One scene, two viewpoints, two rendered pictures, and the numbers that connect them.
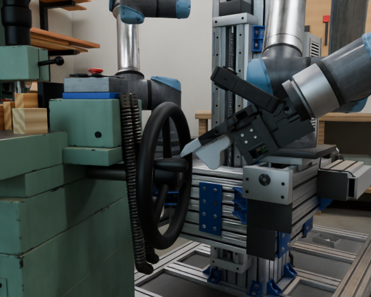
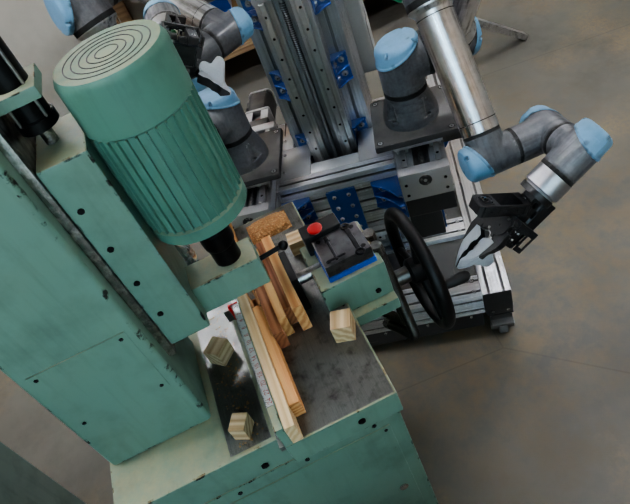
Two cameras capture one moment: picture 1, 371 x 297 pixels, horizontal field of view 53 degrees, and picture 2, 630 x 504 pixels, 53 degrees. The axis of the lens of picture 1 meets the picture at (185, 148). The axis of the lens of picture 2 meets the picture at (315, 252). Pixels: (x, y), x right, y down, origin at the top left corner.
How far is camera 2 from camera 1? 1.01 m
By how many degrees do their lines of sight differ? 39
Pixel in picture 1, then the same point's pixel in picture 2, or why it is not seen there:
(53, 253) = not seen: hidden behind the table
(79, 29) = not seen: outside the picture
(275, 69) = (496, 160)
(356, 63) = (583, 165)
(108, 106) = (381, 268)
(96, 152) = (388, 304)
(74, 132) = (355, 300)
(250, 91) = (511, 210)
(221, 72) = (487, 210)
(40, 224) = not seen: hidden behind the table
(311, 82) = (555, 188)
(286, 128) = (536, 217)
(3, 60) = (234, 282)
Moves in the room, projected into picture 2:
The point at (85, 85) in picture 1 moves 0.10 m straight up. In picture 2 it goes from (350, 262) to (335, 225)
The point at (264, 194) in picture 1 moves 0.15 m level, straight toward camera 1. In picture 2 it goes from (428, 191) to (458, 221)
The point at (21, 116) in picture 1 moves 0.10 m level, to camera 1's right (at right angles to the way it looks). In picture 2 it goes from (347, 331) to (388, 298)
